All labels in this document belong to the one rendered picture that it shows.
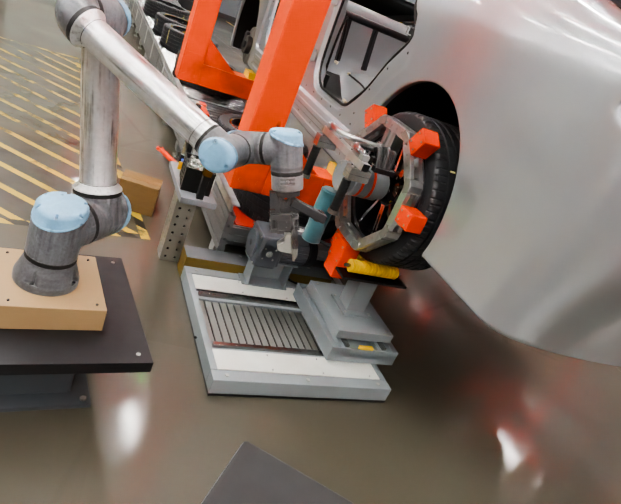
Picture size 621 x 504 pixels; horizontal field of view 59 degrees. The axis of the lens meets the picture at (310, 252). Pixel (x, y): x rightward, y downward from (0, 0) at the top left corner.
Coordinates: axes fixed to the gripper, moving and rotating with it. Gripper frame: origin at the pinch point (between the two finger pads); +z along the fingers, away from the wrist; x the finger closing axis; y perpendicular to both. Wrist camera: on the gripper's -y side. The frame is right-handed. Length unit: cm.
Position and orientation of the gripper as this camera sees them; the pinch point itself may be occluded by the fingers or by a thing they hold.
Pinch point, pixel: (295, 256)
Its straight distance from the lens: 160.6
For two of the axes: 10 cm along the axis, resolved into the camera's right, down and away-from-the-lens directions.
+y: -10.0, 0.3, -0.7
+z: 0.0, 9.4, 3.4
